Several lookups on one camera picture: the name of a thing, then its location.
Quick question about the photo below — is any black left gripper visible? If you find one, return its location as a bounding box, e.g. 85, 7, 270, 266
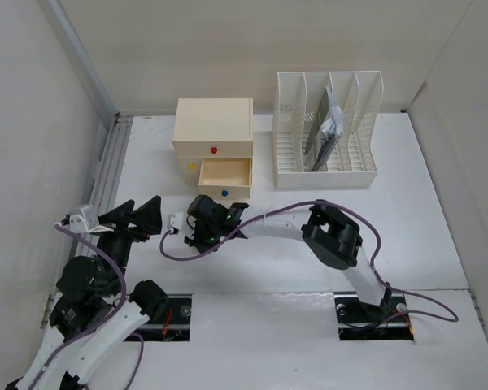
90, 194, 162, 293

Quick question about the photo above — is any grey setup guide booklet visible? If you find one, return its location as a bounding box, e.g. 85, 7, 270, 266
303, 86, 344, 172

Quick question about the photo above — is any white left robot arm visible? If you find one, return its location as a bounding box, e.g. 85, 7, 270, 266
7, 196, 168, 389

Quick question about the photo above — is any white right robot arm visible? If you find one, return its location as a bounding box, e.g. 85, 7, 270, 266
184, 195, 391, 323

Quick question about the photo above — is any cream wooden drawer cabinet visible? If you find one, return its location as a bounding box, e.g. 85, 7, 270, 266
172, 97, 254, 200

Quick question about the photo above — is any white perforated file organizer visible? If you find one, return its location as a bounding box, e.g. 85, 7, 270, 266
272, 71, 384, 189

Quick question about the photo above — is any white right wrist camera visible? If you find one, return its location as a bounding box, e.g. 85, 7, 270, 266
167, 212, 190, 236

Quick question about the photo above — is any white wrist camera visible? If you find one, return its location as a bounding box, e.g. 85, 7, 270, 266
62, 204, 99, 233
167, 212, 190, 236

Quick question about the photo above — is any aluminium rail frame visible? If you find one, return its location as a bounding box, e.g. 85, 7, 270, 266
44, 0, 133, 265

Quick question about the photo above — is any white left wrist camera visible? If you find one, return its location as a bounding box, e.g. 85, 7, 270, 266
62, 204, 99, 233

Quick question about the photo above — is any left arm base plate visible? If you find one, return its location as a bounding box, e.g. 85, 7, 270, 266
141, 295, 193, 342

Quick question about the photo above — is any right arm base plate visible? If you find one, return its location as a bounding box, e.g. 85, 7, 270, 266
334, 293, 414, 341

